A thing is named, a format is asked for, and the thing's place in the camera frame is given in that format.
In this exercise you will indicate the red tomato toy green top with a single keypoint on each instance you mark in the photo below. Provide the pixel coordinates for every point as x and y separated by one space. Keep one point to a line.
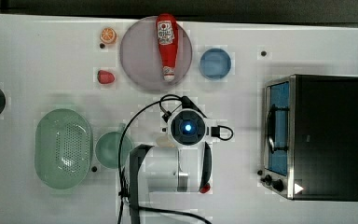
205 188

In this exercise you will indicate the orange slice toy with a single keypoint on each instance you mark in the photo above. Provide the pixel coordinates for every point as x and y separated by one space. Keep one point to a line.
108 35

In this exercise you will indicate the grey round plate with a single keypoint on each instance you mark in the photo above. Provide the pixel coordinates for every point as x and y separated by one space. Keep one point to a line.
140 58

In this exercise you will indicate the green perforated colander basket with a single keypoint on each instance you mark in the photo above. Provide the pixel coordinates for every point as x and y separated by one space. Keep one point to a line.
63 149

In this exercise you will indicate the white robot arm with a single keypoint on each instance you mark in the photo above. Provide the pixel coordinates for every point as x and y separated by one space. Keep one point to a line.
184 166

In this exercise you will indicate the green cup with handle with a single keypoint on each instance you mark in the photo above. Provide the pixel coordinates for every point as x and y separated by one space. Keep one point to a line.
112 150

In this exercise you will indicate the red strawberry toy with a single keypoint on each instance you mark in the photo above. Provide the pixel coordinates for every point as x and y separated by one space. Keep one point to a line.
105 77

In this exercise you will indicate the black oven knob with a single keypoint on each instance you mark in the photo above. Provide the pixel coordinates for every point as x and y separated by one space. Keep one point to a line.
278 185

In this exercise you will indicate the black oven door handle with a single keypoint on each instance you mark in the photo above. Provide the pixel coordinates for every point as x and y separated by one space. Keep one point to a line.
271 128

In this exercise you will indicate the black toaster oven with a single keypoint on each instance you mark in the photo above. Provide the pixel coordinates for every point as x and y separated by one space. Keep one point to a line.
321 132

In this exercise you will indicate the red ketchup bottle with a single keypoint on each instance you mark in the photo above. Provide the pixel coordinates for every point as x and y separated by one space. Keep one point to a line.
167 36

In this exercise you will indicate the blue bowl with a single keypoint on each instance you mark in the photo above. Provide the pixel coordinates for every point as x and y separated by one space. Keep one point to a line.
215 64

